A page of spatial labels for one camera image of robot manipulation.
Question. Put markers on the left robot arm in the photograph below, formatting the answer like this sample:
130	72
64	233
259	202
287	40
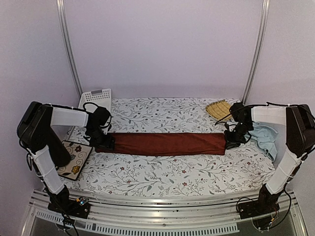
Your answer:
37	137

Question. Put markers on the floral square ceramic plate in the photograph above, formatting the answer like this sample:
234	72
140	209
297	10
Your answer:
79	154

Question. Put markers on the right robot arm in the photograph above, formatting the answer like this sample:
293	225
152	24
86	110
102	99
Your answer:
299	137

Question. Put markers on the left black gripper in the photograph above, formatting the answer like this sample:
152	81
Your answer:
108	143

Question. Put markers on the left aluminium frame post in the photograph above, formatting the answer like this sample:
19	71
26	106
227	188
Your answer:
68	47

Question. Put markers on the white perforated plastic basket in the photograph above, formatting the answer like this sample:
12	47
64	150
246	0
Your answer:
102	97

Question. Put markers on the woven bamboo tray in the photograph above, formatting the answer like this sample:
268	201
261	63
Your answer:
219	110

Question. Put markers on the front aluminium rail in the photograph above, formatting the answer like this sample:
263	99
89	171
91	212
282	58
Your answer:
213	215

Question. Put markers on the light blue towel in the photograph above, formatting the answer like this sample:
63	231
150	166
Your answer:
265	136

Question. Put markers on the dark red towel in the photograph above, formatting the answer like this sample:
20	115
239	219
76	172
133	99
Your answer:
167	144

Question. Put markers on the right aluminium frame post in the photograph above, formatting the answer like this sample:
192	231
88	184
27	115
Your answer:
257	49

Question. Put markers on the aluminium frame post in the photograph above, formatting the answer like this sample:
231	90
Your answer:
68	47
257	49

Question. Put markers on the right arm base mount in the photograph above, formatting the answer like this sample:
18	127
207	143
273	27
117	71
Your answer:
248	208

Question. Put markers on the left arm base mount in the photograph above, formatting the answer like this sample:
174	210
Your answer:
80	209

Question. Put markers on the floral patterned table mat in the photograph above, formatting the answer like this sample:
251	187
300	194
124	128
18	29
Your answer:
240	169

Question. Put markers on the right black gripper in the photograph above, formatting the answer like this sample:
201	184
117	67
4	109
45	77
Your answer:
232	143

